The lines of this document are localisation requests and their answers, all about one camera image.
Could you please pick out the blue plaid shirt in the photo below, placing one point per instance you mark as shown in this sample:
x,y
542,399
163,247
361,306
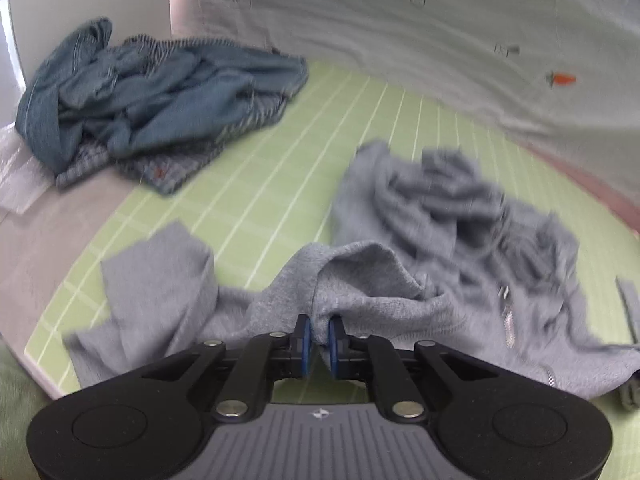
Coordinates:
x,y
170,164

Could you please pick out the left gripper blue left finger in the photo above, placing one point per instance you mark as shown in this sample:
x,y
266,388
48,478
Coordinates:
x,y
264,360

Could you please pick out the blue denim jacket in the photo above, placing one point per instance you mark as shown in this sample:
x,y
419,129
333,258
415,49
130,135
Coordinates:
x,y
54,140

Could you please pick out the clear plastic bag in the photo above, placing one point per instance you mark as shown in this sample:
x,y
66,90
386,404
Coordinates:
x,y
23,178

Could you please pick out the grey printed backdrop cloth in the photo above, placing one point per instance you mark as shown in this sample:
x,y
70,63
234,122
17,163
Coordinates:
x,y
562,75

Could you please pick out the grey zip hoodie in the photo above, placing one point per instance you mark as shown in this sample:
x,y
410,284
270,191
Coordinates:
x,y
419,250

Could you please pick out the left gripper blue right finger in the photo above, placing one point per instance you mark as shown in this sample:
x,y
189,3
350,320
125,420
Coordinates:
x,y
374,361

